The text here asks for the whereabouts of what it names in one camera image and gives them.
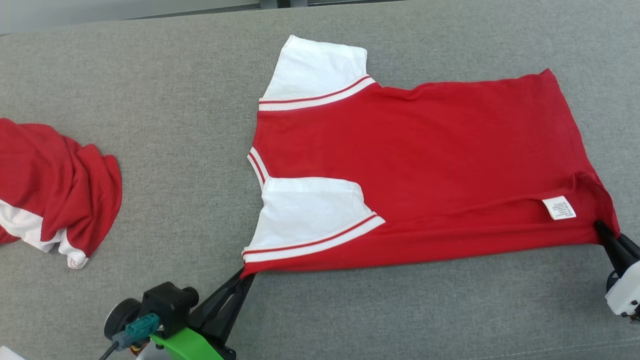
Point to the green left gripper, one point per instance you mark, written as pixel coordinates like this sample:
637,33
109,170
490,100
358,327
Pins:
187,345

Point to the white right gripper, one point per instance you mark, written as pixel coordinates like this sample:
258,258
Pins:
627,295

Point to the red white-trimmed garment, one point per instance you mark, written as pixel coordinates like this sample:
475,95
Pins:
65,175
425,160

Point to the grey fabric sofa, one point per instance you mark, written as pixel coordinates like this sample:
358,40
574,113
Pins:
175,125

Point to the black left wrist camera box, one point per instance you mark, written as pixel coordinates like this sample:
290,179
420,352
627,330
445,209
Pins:
167,305

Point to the grey metal post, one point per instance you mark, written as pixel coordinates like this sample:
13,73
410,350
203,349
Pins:
268,3

